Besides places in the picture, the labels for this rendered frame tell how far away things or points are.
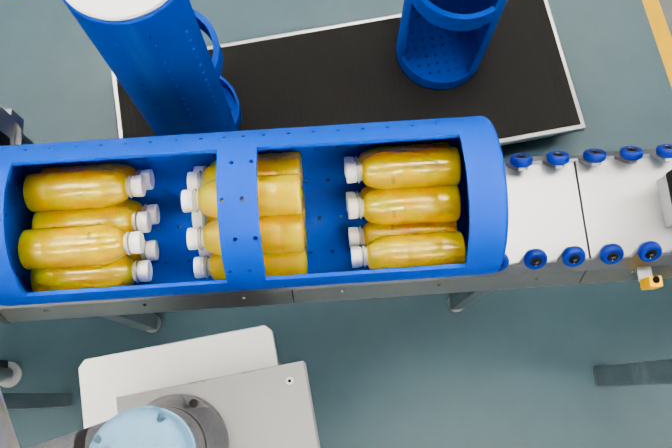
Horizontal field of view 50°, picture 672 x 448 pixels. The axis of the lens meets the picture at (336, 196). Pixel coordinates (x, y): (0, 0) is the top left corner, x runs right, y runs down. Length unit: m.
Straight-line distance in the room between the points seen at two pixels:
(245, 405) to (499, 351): 1.40
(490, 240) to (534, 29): 1.47
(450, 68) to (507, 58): 0.20
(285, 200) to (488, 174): 0.34
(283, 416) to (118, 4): 0.90
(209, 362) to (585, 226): 0.80
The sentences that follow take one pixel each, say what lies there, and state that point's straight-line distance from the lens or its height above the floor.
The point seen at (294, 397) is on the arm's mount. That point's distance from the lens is 1.12.
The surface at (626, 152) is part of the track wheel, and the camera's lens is 1.56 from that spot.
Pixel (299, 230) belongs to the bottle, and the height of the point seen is 1.15.
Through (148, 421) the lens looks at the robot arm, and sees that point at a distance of 0.93.
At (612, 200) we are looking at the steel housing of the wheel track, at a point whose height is 0.93.
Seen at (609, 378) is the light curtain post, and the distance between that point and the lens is 2.37.
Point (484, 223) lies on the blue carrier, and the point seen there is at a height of 1.21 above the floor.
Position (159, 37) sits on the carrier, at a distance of 1.64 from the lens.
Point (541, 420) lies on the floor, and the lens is 2.43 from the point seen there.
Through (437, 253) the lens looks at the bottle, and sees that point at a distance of 1.29.
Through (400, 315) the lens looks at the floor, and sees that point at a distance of 2.37.
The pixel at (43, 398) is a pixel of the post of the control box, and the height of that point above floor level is 0.23.
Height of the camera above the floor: 2.35
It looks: 75 degrees down
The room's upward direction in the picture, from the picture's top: straight up
